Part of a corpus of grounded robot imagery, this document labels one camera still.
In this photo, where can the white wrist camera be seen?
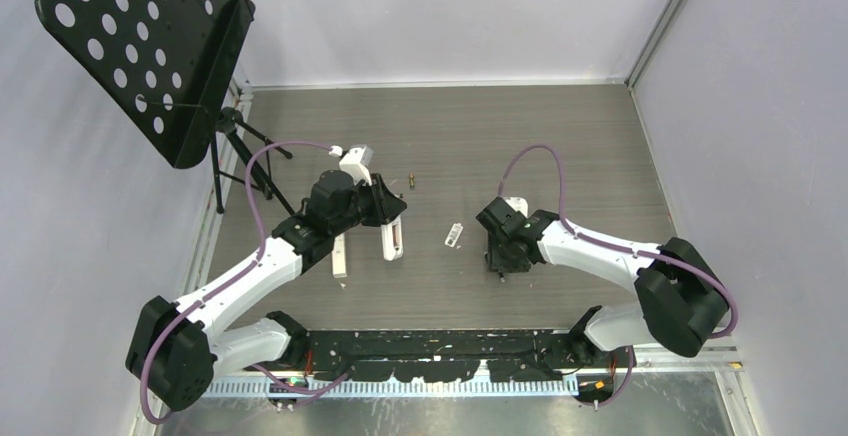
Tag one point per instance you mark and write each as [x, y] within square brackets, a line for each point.
[519, 205]
[354, 162]

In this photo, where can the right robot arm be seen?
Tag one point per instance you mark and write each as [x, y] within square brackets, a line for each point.
[679, 301]

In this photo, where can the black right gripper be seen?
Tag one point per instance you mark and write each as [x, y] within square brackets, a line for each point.
[497, 263]

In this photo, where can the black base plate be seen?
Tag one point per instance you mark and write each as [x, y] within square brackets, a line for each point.
[441, 356]

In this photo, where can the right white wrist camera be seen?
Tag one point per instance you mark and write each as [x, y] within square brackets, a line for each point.
[519, 205]

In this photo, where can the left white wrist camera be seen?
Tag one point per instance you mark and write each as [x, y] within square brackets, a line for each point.
[354, 162]

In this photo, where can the white battery cover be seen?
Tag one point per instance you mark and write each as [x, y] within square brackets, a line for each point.
[454, 234]

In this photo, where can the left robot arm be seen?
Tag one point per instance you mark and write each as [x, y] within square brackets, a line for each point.
[179, 348]

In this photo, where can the white remote control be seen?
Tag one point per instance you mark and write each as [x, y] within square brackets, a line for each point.
[338, 258]
[392, 239]

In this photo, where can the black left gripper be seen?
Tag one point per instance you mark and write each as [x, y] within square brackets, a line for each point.
[387, 205]

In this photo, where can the black music stand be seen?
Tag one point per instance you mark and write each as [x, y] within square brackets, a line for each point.
[167, 64]

